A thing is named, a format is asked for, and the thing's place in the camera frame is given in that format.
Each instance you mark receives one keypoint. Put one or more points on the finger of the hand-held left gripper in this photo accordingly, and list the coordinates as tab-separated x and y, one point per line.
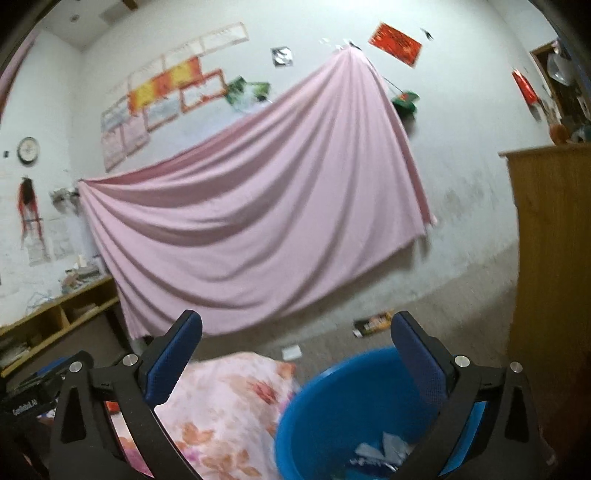
46	369

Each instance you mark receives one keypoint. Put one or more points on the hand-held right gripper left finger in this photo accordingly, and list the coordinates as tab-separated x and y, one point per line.
173	360

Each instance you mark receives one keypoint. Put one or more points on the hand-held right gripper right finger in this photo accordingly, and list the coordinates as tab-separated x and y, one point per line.
418	360

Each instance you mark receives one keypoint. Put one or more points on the blue plastic basin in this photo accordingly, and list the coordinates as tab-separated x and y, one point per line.
332	406

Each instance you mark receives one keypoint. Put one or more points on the wooden headboard shelf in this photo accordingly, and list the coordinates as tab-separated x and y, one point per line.
51	323

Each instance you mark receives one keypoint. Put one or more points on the black yellow snack wrapper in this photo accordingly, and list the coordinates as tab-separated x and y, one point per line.
373	324

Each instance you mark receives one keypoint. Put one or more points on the floral blanket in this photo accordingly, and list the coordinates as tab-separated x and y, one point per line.
221	415

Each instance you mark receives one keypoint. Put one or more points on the stack of papers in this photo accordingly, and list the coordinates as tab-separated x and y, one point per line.
85	277

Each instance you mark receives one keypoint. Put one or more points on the white paper scrap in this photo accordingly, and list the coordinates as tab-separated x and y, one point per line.
292	352

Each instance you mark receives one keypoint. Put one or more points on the wooden cabinet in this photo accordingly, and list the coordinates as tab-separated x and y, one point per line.
554	277

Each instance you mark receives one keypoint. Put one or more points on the red tassel ornament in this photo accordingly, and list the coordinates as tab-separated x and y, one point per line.
28	207

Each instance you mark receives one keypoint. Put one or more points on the pink hanging sheet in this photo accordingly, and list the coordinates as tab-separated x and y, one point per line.
258	207

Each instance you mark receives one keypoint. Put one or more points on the green hanging hat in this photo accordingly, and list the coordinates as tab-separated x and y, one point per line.
405	101

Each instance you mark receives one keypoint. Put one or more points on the orange round object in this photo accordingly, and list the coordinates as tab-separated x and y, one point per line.
559	134

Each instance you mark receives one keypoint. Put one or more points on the green flower photo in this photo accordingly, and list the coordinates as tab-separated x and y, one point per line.
236	92

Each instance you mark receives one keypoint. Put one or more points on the pale green photo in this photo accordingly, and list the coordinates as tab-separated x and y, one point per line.
257	94

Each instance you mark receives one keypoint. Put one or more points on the red hanging envelope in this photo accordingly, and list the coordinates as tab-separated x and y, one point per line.
525	86

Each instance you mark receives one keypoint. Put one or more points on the small black white poster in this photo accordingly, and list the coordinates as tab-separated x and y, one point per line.
282	57

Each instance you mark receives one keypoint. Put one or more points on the white wall calendar sheets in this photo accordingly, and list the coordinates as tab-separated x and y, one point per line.
60	240

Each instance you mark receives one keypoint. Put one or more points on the small wall shelf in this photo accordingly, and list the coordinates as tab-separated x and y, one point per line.
64	196

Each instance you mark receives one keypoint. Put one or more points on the round wall clock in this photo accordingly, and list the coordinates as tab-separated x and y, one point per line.
28	150

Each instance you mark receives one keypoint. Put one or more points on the group of wall certificates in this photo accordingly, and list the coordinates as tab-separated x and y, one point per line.
157	92

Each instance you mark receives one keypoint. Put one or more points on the wooden wall niche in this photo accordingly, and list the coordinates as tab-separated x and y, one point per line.
568	92

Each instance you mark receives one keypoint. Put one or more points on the red wall poster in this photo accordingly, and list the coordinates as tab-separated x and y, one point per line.
396	44

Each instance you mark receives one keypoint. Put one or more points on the black wall hook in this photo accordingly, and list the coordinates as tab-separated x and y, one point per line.
426	34

